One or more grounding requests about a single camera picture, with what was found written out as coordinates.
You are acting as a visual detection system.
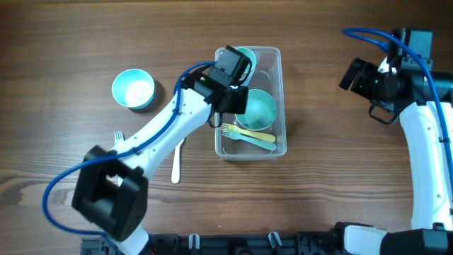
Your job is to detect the yellow plastic fork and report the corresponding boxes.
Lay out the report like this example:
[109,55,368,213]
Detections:
[220,123,276,142]

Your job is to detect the green plastic bowl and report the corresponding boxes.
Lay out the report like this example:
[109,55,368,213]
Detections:
[235,89,277,131]

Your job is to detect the green plastic cup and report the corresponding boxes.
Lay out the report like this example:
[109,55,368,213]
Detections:
[235,47,258,86]

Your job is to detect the green plastic fork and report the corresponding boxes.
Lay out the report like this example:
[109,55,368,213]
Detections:
[222,130,277,151]

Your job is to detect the pink plastic spoon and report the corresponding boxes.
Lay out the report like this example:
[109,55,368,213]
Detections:
[171,139,185,184]

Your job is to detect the blue plastic bowl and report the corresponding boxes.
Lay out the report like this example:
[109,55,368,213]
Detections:
[111,69,156,110]

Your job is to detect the light blue plastic fork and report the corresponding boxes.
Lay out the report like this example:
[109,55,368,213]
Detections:
[114,130,125,145]

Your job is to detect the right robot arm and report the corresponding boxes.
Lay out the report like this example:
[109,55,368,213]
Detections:
[333,28,452,254]

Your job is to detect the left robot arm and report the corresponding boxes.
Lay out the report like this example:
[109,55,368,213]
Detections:
[72,46,252,254]

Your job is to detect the clear plastic storage container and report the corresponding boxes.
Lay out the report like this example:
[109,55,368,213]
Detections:
[215,46,287,161]

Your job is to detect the left blue cable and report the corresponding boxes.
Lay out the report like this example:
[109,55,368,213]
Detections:
[42,61,217,237]

